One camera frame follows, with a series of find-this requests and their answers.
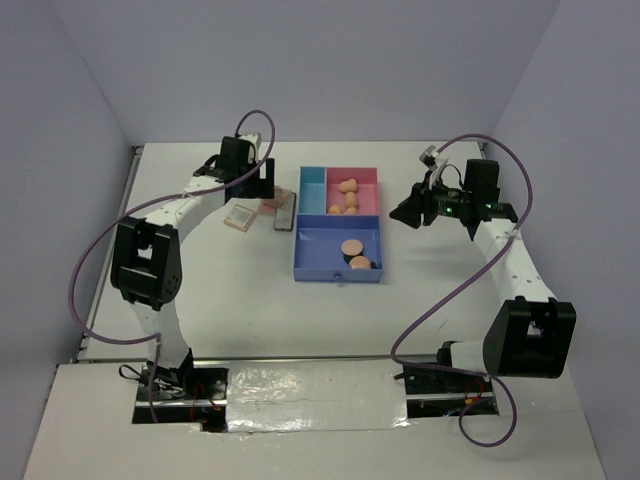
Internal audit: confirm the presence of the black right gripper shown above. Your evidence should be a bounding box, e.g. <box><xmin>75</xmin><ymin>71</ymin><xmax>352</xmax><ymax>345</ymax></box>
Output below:
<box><xmin>390</xmin><ymin>170</ymin><xmax>472</xmax><ymax>229</ymax></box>

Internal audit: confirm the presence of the patterned eyeshadow palette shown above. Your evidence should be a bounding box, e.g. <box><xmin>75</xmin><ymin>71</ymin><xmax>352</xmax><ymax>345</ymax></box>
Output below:
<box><xmin>269</xmin><ymin>185</ymin><xmax>292</xmax><ymax>208</ymax></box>

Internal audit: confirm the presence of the orange square blush palette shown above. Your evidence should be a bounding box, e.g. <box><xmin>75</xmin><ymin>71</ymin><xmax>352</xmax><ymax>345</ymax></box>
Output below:
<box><xmin>224</xmin><ymin>205</ymin><xmax>257</xmax><ymax>232</ymax></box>

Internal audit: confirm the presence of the tan gourd-shaped makeup sponge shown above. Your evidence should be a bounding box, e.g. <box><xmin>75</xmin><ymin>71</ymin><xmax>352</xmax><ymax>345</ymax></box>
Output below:
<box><xmin>344</xmin><ymin>192</ymin><xmax>359</xmax><ymax>210</ymax></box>

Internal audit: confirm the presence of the pink round powder puff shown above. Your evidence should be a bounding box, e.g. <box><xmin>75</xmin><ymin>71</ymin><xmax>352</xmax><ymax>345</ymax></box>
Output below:
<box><xmin>340</xmin><ymin>239</ymin><xmax>364</xmax><ymax>256</ymax></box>

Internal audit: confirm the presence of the three-colour compartment organizer tray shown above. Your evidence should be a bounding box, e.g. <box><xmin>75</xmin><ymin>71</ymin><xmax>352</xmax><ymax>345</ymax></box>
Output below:
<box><xmin>293</xmin><ymin>166</ymin><xmax>384</xmax><ymax>283</ymax></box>

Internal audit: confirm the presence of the pink blush palette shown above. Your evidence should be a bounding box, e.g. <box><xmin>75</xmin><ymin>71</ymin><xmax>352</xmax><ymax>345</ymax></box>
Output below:
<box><xmin>258</xmin><ymin>200</ymin><xmax>277</xmax><ymax>216</ymax></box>

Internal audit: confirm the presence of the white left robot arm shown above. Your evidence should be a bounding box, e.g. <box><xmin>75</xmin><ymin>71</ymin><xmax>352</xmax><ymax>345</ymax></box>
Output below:
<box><xmin>110</xmin><ymin>133</ymin><xmax>275</xmax><ymax>399</ymax></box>

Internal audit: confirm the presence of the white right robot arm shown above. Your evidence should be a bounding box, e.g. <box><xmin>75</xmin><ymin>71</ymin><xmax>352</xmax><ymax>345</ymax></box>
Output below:
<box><xmin>390</xmin><ymin>160</ymin><xmax>577</xmax><ymax>391</ymax></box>

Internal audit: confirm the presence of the silver tape covered panel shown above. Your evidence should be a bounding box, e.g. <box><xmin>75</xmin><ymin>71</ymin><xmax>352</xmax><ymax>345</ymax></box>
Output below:
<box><xmin>226</xmin><ymin>360</ymin><xmax>409</xmax><ymax>433</ymax></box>

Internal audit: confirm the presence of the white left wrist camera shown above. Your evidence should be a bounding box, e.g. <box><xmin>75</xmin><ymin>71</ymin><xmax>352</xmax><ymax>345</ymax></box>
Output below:
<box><xmin>237</xmin><ymin>132</ymin><xmax>263</xmax><ymax>151</ymax></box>

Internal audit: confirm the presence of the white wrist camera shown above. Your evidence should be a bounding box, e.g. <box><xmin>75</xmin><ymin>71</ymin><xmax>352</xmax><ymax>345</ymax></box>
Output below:
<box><xmin>419</xmin><ymin>145</ymin><xmax>448</xmax><ymax>189</ymax></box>
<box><xmin>237</xmin><ymin>132</ymin><xmax>263</xmax><ymax>151</ymax></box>

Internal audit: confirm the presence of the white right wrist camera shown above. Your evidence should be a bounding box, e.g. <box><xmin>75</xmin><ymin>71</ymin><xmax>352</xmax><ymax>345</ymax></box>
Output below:
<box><xmin>419</xmin><ymin>145</ymin><xmax>448</xmax><ymax>189</ymax></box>

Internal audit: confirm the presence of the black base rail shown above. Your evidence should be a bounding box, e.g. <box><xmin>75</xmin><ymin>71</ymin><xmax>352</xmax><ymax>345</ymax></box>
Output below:
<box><xmin>119</xmin><ymin>359</ymin><xmax>498</xmax><ymax>433</ymax></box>

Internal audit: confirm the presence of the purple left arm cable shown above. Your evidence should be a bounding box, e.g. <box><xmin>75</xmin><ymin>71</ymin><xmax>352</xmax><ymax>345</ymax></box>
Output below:
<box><xmin>67</xmin><ymin>109</ymin><xmax>277</xmax><ymax>424</ymax></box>

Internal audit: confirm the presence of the aluminium table edge rail left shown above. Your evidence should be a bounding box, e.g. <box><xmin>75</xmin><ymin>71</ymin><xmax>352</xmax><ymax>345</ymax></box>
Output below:
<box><xmin>66</xmin><ymin>145</ymin><xmax>145</xmax><ymax>361</ymax></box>

